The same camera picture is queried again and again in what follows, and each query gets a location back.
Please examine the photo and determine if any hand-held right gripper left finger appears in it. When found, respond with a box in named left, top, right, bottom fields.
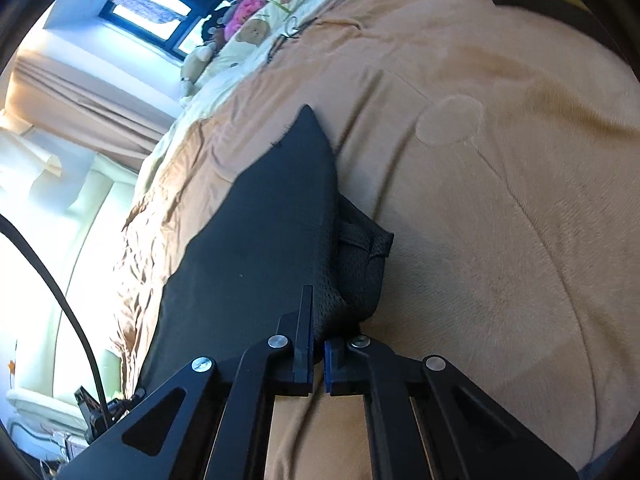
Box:
left=57, top=285, right=316, bottom=480

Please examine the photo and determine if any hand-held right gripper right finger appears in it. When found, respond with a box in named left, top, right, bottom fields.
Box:
left=324, top=334, right=581, bottom=480

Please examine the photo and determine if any black t-shirt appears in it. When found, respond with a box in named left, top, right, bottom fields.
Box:
left=137, top=104, right=396, bottom=401

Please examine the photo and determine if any cream padded headboard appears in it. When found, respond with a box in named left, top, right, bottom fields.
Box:
left=0, top=152, right=141, bottom=411

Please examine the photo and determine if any orange blanket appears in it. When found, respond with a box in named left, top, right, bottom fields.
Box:
left=112, top=0, right=640, bottom=480

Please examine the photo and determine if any cream duvet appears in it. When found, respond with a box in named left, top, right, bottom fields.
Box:
left=137, top=0, right=351, bottom=186

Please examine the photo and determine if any white hanging cloth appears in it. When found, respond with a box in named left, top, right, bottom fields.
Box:
left=0, top=110, right=63, bottom=196

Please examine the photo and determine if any cream plush toy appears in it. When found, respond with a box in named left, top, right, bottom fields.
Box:
left=179, top=40, right=218, bottom=103

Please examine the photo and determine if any pink curtain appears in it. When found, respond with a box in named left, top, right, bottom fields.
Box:
left=0, top=52, right=176, bottom=161

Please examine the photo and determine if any bear print cushion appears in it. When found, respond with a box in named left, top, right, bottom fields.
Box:
left=192, top=0, right=326, bottom=91

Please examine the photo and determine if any dark plush toy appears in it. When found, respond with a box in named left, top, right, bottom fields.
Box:
left=200, top=10, right=236, bottom=43

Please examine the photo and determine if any pink fluffy cloth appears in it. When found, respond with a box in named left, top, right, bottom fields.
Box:
left=224, top=0, right=266, bottom=41

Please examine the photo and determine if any floral hanging garment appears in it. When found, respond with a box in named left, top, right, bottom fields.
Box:
left=104, top=0, right=183, bottom=23

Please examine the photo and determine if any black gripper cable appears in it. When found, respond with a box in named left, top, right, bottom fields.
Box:
left=0, top=214, right=111, bottom=431

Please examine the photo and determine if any black cord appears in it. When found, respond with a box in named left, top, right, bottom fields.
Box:
left=270, top=0, right=366, bottom=56

